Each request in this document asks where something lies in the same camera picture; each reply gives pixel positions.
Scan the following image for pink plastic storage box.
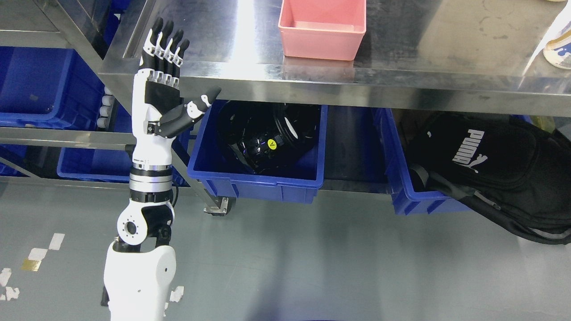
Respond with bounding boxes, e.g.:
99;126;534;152
278;0;367;61

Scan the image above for black equipment in bin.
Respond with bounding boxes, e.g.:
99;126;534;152
216;100;322;175

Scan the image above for blue bin upper left shelf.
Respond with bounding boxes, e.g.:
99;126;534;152
0;46;104;131

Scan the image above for stainless steel shelf rack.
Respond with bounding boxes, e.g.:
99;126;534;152
1;0;135;189

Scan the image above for blue bin lower left shelf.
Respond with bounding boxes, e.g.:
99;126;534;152
57;107;194;186

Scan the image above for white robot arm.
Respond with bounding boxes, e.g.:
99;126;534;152
101;17;222;321

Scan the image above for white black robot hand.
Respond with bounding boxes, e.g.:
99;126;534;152
131;17;222;167

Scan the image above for black Puma backpack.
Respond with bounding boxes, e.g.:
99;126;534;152
405;112;571;245

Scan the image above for blue bin shelf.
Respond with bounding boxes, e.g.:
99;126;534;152
0;46;104;131
57;107;194;186

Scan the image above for blue bin under backpack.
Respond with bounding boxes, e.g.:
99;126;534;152
372;108;469;215

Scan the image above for blue bin with black equipment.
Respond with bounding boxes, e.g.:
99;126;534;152
187;100;329;204

